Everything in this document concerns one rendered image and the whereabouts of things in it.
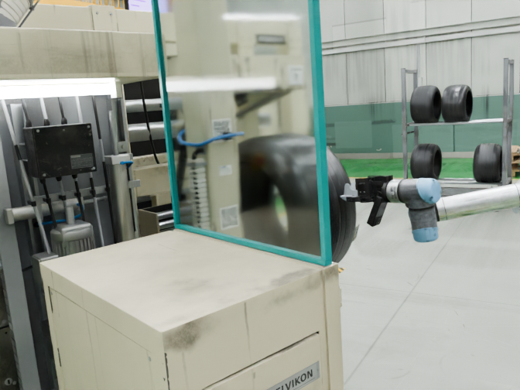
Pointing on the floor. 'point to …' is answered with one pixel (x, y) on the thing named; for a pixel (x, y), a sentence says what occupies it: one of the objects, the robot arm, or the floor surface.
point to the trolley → (482, 156)
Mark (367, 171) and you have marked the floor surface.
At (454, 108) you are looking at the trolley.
